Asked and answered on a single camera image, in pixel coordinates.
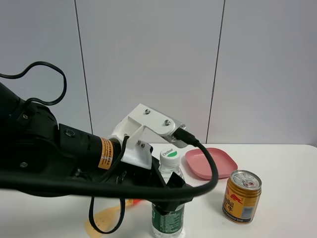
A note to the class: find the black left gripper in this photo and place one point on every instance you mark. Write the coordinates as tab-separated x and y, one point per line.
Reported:
165	201

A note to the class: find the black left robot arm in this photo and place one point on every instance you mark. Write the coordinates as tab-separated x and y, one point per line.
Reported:
41	157

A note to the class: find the clear water bottle green label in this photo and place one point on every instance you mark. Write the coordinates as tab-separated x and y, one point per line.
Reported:
169	225

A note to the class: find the pink square plate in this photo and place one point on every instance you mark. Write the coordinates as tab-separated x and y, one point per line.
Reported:
198	163

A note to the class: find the gold energy drink can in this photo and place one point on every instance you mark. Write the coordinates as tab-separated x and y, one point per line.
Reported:
242	195

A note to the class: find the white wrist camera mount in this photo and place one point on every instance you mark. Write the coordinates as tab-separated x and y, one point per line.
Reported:
146	134

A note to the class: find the yellow spatula orange handle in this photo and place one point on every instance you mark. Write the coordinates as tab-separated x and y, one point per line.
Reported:
103	221

